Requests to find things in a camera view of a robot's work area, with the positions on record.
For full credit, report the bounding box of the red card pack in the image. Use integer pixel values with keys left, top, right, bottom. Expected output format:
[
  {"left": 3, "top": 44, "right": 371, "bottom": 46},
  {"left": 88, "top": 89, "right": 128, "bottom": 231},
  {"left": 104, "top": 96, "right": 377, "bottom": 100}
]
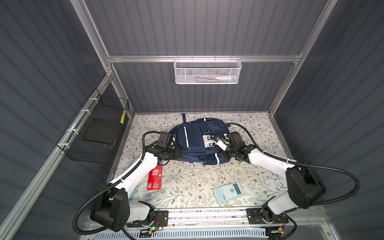
[{"left": 147, "top": 166, "right": 163, "bottom": 191}]

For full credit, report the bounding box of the navy blue student backpack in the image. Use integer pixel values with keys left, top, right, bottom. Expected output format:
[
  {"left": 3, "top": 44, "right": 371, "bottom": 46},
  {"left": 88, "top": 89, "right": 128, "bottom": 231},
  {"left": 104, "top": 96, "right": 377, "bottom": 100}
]
[{"left": 170, "top": 118, "right": 230, "bottom": 166}]

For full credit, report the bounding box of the light blue pouch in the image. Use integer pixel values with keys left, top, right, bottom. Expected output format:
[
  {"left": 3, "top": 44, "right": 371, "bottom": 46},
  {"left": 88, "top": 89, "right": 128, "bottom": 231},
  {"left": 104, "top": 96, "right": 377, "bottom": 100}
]
[{"left": 127, "top": 156, "right": 141, "bottom": 172}]

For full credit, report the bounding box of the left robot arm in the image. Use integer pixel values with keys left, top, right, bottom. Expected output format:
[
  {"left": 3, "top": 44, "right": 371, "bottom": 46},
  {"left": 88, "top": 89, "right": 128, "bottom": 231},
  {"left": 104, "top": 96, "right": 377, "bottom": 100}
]
[{"left": 90, "top": 131, "right": 180, "bottom": 232}]

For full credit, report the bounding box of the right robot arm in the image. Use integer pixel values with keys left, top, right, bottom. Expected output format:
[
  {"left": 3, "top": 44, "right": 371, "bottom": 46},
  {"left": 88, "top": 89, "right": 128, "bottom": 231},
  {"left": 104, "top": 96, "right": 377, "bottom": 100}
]
[{"left": 214, "top": 132, "right": 326, "bottom": 221}]

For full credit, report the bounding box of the clear plastic pen bag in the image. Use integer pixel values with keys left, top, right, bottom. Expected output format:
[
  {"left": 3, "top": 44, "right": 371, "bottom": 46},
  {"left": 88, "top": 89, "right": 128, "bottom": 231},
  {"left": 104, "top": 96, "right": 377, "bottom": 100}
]
[{"left": 143, "top": 190, "right": 167, "bottom": 202}]

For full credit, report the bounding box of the light green calculator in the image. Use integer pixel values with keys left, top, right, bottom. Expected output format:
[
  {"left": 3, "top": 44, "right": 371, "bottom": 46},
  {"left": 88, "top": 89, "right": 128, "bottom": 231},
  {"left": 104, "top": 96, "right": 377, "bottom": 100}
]
[{"left": 213, "top": 182, "right": 245, "bottom": 204}]

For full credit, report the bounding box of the yellow tag on basket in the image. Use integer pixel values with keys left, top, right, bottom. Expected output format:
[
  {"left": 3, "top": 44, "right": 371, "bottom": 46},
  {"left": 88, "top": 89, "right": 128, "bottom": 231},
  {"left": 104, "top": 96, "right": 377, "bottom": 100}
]
[{"left": 120, "top": 110, "right": 126, "bottom": 124}]

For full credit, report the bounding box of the black pad in basket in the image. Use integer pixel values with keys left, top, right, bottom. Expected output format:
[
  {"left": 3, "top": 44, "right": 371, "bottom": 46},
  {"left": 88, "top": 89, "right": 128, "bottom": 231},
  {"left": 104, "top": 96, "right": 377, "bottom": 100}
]
[{"left": 82, "top": 119, "right": 119, "bottom": 144}]

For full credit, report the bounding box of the white marker in basket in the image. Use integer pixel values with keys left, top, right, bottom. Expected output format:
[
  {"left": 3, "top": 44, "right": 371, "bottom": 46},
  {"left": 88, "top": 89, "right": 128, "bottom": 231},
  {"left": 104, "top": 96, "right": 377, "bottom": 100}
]
[{"left": 215, "top": 76, "right": 237, "bottom": 83}]

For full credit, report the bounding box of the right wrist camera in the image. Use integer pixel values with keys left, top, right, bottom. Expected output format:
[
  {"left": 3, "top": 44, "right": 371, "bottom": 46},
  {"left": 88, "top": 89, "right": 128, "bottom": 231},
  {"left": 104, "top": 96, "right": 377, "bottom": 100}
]
[{"left": 213, "top": 136, "right": 228, "bottom": 151}]

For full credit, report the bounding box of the left black corrugated cable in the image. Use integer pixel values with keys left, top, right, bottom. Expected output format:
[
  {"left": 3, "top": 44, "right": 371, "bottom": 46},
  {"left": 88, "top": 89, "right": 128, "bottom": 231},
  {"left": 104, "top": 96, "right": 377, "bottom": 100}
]
[{"left": 71, "top": 131, "right": 163, "bottom": 240}]

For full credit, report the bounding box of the black corrugated cable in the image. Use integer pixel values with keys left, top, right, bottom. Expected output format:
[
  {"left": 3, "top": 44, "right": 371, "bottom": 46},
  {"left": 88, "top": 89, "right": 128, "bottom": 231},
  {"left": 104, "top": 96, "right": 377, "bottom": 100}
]
[
  {"left": 71, "top": 131, "right": 163, "bottom": 240},
  {"left": 218, "top": 122, "right": 361, "bottom": 240}
]

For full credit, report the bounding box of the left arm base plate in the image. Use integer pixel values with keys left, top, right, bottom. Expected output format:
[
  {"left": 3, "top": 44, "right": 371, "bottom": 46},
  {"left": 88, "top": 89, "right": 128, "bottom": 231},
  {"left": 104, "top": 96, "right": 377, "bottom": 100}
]
[{"left": 127, "top": 211, "right": 169, "bottom": 228}]

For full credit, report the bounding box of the aluminium mounting rail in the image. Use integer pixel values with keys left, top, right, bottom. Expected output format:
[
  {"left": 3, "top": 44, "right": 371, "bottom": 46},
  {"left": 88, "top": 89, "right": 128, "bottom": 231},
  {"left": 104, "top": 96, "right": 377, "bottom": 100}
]
[{"left": 89, "top": 206, "right": 328, "bottom": 227}]

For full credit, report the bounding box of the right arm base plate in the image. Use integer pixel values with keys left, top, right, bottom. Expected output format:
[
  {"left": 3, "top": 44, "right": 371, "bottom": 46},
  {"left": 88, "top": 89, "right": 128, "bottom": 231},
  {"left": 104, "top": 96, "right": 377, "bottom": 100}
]
[{"left": 246, "top": 208, "right": 290, "bottom": 226}]

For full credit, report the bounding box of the black wire side basket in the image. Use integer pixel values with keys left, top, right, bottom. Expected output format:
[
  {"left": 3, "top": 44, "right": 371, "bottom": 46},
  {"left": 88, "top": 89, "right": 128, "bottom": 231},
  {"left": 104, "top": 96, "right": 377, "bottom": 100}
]
[{"left": 57, "top": 91, "right": 130, "bottom": 164}]

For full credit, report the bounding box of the white mesh wall basket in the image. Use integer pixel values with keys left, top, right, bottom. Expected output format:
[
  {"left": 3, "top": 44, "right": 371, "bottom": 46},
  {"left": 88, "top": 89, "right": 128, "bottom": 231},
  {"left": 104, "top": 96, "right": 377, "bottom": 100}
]
[{"left": 173, "top": 58, "right": 242, "bottom": 85}]

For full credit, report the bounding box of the white slotted cable duct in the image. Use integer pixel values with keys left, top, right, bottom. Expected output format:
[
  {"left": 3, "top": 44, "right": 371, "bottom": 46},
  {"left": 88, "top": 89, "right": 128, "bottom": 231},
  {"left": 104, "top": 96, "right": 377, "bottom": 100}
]
[{"left": 92, "top": 229, "right": 269, "bottom": 240}]

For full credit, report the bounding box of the right black corrugated cable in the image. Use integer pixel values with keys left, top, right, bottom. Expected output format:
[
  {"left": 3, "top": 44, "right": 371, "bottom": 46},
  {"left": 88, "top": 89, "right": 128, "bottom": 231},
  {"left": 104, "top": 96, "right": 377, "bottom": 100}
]
[{"left": 218, "top": 122, "right": 361, "bottom": 240}]

